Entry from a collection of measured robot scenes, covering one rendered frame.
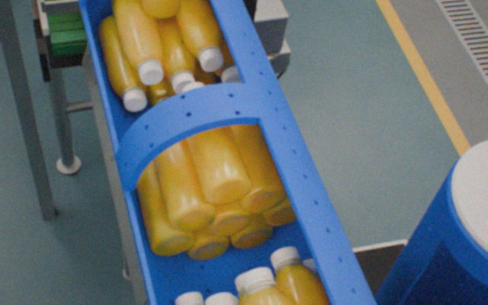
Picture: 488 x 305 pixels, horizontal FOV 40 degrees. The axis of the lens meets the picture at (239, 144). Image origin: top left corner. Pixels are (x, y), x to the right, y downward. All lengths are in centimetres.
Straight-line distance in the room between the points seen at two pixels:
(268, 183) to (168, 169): 15
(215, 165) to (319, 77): 184
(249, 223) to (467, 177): 39
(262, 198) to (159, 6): 39
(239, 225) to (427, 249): 39
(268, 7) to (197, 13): 50
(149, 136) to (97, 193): 139
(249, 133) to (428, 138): 171
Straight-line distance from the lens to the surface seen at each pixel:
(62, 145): 227
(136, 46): 116
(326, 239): 85
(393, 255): 215
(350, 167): 248
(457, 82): 292
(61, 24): 154
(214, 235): 105
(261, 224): 106
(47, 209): 224
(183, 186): 97
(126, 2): 123
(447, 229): 120
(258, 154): 99
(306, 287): 89
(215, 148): 95
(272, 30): 167
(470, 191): 119
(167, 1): 118
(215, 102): 93
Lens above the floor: 193
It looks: 52 degrees down
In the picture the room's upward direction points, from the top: 9 degrees clockwise
